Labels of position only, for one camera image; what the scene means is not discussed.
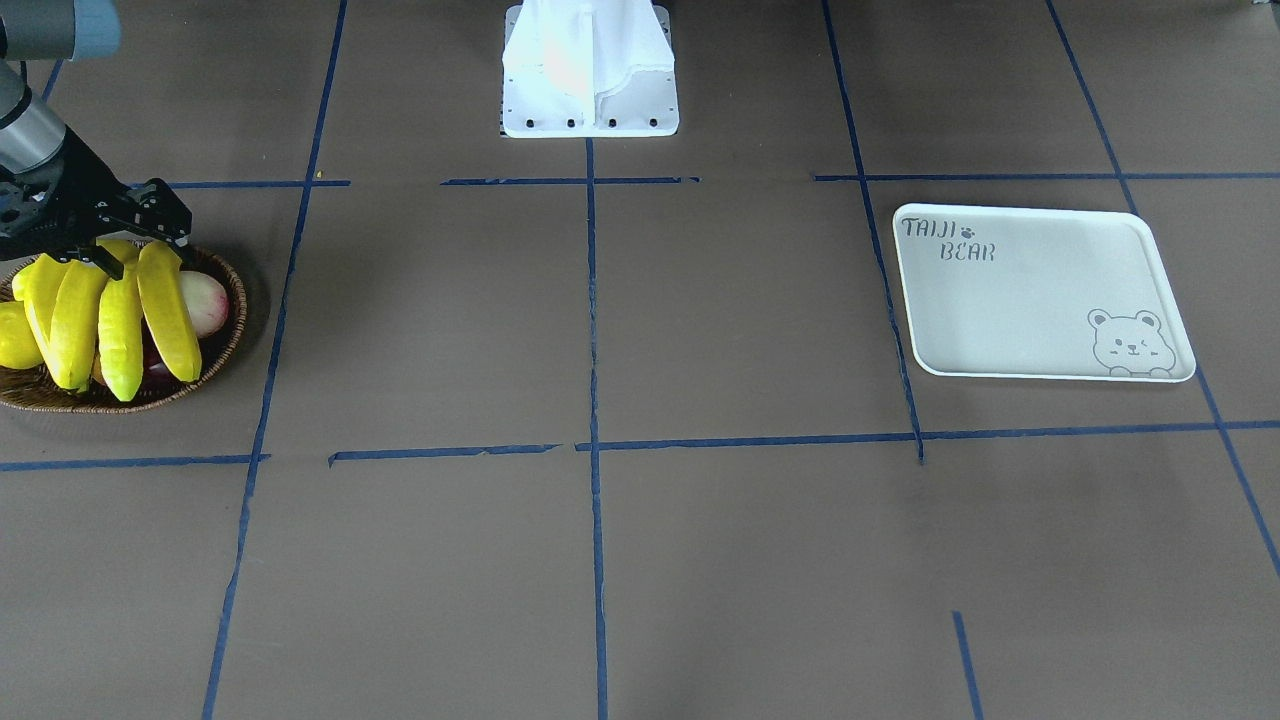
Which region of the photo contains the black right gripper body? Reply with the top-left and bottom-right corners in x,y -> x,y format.
1,135 -> 193,265

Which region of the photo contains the yellow banana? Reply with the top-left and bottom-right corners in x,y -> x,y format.
99,260 -> 143,404
136,241 -> 204,383
47,261 -> 108,391
12,255 -> 69,364

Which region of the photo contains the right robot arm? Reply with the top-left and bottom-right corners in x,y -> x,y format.
1,1 -> 196,281

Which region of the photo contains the woven wicker basket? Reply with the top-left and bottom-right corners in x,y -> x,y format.
1,247 -> 248,415

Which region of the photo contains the yellow lemon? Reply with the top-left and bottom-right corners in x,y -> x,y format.
0,301 -> 44,370

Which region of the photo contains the white bear tray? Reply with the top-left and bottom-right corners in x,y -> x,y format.
892,202 -> 1197,383

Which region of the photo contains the white pedestal base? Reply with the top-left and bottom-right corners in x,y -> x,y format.
500,1 -> 681,138

